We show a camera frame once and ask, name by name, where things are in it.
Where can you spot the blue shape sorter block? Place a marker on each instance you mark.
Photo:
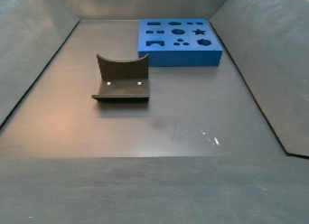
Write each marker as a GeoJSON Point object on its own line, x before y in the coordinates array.
{"type": "Point", "coordinates": [179, 42]}

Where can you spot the black curved holder bracket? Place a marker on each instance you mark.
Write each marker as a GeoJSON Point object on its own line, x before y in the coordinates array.
{"type": "Point", "coordinates": [125, 79]}

